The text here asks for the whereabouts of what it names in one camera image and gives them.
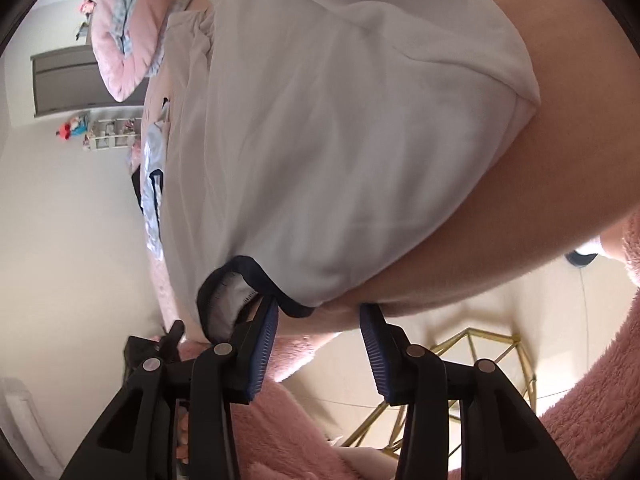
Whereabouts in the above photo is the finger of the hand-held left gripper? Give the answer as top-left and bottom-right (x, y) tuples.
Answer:
(159, 319), (187, 361)

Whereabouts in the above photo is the folded pink checked duvet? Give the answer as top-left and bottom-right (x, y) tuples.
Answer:
(91, 0), (211, 105)

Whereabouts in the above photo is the white shelf rack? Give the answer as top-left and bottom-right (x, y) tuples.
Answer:
(81, 117), (143, 153)

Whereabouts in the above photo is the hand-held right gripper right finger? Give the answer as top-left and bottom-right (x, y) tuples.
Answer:
(360, 303), (573, 480)

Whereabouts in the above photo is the white strappy dress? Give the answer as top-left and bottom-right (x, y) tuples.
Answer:
(162, 0), (251, 261)

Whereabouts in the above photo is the red blue plush toy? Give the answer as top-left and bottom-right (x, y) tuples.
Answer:
(56, 115), (92, 142)

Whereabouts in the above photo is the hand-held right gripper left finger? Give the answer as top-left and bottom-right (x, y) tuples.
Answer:
(60, 295), (280, 480)

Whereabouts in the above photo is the pink fluffy rug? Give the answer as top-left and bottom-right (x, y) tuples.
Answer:
(160, 215), (640, 480)

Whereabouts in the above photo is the grey door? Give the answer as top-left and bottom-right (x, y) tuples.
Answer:
(31, 45), (148, 118)

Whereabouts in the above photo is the person's right foot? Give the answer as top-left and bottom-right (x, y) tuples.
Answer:
(565, 249), (599, 269)

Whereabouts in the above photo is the white navy-trimmed tank top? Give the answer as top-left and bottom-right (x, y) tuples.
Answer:
(167, 0), (542, 343)

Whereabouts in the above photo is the gold wire table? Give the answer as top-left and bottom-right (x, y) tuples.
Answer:
(340, 327), (538, 456)

